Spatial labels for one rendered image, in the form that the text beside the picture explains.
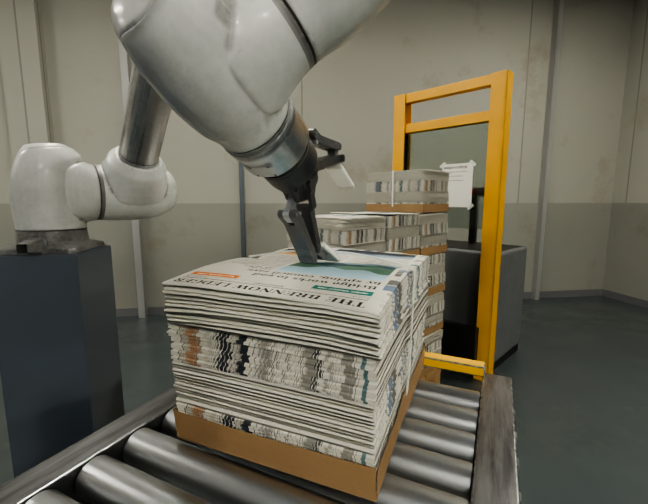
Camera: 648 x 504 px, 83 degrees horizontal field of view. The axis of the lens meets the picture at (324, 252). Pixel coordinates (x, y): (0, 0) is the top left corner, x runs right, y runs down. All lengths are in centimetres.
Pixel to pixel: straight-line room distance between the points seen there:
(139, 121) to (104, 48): 319
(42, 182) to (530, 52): 455
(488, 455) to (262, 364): 32
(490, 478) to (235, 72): 52
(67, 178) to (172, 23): 84
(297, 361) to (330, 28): 33
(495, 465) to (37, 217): 107
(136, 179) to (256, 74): 80
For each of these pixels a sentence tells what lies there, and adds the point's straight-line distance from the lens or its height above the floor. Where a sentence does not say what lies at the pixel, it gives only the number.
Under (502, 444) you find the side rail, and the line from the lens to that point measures 62.
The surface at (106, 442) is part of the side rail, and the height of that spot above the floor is 80.
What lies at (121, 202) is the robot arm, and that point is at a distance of 116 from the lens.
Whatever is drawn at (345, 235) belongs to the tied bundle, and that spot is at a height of 99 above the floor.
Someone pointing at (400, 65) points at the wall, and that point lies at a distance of 420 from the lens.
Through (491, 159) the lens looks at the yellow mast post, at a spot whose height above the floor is 137.
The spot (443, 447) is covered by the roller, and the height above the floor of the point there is 79.
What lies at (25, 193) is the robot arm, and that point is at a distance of 114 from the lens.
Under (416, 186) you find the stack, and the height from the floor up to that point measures 120.
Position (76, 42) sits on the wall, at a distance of 432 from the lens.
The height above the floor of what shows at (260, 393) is 90.
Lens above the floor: 113
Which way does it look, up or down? 8 degrees down
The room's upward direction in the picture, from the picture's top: straight up
